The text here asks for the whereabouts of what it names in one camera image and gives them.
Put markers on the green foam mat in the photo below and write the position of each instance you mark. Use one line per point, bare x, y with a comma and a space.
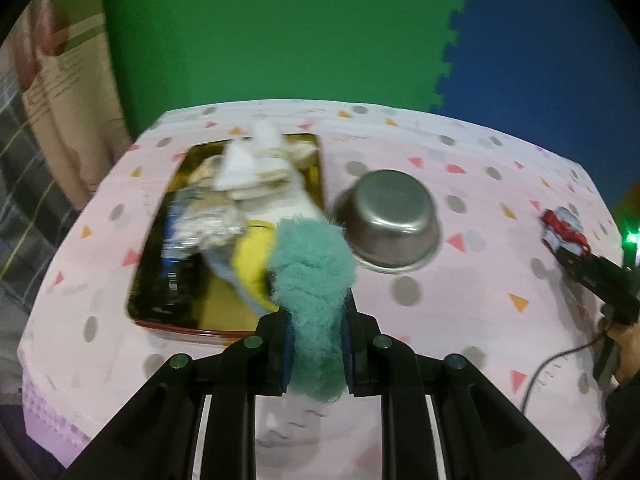
171, 54

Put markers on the cream patterned cloth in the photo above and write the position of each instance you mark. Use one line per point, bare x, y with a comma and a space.
247, 170

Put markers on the pink patterned tablecloth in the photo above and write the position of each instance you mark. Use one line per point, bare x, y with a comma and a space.
492, 293

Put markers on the white towel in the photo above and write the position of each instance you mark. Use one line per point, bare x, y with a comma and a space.
291, 201

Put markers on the blue foam mat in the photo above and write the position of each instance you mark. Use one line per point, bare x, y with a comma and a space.
562, 74

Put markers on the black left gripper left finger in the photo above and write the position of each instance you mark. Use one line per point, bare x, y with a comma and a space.
286, 348

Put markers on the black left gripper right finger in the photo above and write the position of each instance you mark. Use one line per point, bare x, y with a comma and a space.
353, 347

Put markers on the red white satin pouch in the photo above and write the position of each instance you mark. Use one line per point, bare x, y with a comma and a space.
563, 234

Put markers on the grey plaid blanket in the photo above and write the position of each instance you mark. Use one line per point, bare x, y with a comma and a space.
35, 214

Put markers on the person's right hand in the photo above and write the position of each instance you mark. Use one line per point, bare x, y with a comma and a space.
628, 338

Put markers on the stainless steel bowl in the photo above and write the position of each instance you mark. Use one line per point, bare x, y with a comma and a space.
389, 221

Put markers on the standing poster banner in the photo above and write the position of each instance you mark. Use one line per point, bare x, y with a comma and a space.
59, 50

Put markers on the yellow soft toy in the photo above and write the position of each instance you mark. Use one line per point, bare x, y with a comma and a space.
249, 265

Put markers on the gold metal tin box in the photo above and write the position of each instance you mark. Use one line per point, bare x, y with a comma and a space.
214, 309

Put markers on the clear packaged item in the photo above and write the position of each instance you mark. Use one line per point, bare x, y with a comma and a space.
198, 220

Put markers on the teal fluffy scrunchie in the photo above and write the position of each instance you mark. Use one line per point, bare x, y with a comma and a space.
312, 273

